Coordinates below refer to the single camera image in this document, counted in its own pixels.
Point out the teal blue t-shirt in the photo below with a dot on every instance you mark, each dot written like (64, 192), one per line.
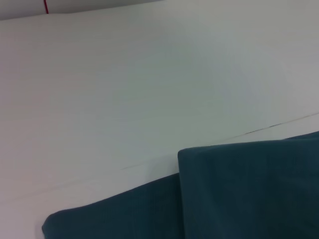
(236, 194)

